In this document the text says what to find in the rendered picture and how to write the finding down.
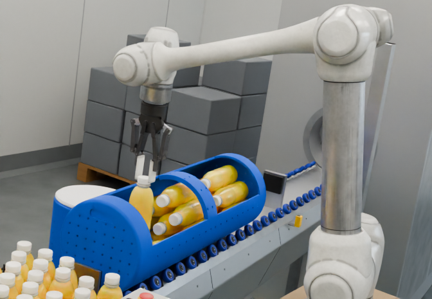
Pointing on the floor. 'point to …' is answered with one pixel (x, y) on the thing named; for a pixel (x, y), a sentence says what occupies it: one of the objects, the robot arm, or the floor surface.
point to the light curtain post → (375, 109)
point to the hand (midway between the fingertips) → (146, 169)
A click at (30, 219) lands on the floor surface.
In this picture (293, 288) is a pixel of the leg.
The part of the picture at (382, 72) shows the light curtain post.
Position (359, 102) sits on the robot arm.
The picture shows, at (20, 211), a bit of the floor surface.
